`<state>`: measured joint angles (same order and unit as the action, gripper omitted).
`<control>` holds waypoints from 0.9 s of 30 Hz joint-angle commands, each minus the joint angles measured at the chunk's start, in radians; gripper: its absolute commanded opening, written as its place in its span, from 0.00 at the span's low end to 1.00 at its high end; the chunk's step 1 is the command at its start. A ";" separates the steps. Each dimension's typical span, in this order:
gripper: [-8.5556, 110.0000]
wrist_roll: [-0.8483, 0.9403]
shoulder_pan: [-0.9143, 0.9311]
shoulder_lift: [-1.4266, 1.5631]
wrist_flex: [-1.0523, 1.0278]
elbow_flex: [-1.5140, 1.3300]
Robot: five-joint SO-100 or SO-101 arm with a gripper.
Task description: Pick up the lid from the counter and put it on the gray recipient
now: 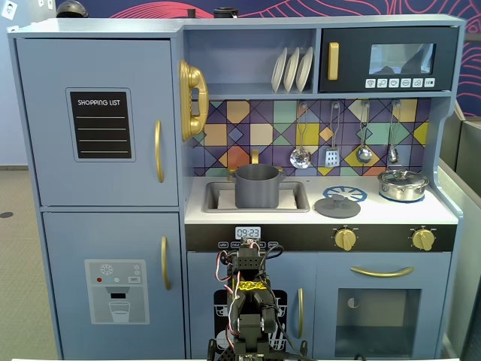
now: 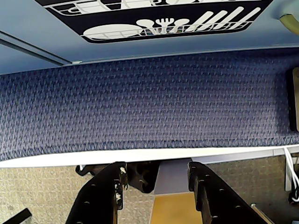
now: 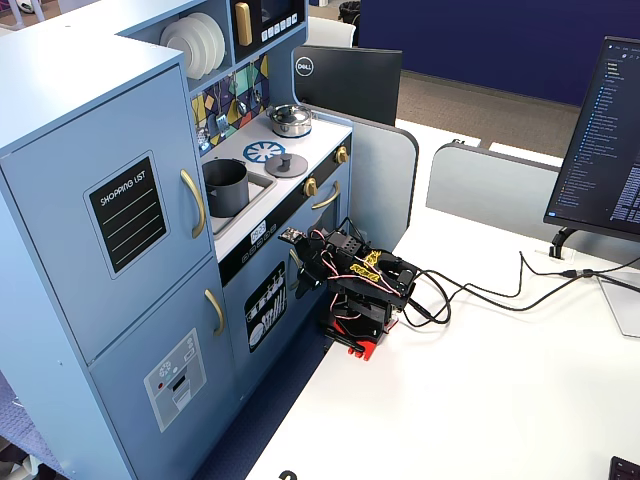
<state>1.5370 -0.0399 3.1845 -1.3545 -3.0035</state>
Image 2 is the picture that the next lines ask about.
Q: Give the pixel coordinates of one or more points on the black plastic bracket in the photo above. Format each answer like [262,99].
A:
[142,177]
[87,170]

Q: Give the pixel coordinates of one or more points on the black bar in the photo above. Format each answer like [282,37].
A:
[16,217]

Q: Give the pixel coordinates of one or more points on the blue woven mat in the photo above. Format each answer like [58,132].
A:
[144,105]

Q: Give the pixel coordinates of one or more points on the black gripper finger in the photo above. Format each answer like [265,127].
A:
[217,200]
[95,200]

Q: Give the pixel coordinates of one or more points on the gray metal beam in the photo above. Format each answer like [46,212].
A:
[172,177]

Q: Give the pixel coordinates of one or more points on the dark flat device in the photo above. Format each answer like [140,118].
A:
[294,100]

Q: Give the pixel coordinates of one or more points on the dishwasher print panel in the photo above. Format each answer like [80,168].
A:
[121,18]

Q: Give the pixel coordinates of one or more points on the yellow wooden board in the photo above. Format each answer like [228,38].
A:
[174,210]

